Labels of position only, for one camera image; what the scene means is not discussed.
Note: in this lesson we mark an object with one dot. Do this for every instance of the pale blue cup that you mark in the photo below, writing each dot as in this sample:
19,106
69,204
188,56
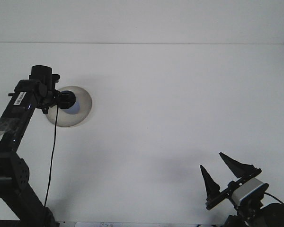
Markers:
75,109

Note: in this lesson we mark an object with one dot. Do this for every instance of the pale round plate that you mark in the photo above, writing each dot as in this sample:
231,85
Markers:
68,121

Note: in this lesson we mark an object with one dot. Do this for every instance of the white printed paper sheet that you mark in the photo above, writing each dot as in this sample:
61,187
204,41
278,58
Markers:
97,225

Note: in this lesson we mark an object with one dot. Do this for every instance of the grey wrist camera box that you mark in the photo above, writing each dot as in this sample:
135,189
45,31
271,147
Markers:
247,189

